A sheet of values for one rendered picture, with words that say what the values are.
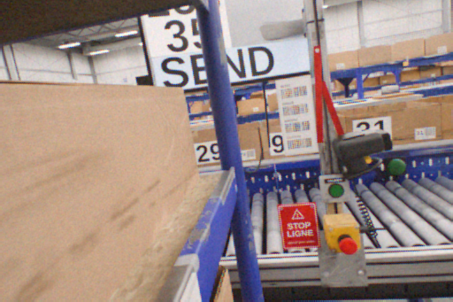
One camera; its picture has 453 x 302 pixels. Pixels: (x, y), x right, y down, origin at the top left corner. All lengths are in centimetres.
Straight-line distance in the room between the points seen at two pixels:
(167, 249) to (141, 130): 7
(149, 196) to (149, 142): 4
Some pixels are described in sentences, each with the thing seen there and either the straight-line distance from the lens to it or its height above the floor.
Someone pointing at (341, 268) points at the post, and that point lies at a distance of 88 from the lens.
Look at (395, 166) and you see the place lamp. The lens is 139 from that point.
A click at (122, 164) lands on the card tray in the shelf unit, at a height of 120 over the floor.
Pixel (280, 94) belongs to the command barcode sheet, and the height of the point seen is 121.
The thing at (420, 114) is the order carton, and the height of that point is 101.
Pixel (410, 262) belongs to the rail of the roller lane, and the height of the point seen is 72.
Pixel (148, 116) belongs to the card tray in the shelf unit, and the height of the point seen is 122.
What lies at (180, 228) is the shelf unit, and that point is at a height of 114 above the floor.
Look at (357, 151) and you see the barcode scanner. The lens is 70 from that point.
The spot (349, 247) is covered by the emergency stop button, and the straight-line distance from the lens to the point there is 73.
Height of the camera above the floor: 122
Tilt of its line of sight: 8 degrees down
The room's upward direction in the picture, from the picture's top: 9 degrees counter-clockwise
